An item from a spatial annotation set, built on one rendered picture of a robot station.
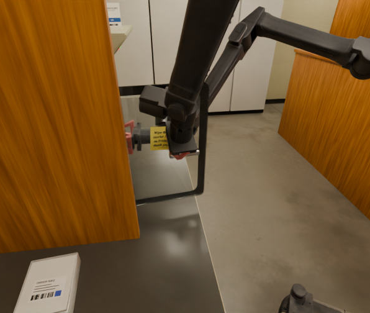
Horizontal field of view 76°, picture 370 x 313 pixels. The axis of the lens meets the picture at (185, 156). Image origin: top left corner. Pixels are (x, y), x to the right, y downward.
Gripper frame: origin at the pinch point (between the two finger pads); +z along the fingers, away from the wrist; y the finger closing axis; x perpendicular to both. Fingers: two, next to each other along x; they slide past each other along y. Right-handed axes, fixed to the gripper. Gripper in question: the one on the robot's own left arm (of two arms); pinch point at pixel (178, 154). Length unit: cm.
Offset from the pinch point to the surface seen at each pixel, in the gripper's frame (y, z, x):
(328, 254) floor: 28, 121, 117
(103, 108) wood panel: -3.0, -17.9, -17.3
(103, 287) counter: 28.1, 14.9, -24.7
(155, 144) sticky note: -4.5, -0.1, -6.0
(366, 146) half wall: -43, 94, 180
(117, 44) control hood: -14.9, -25.2, -12.7
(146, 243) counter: 17.9, 19.9, -12.5
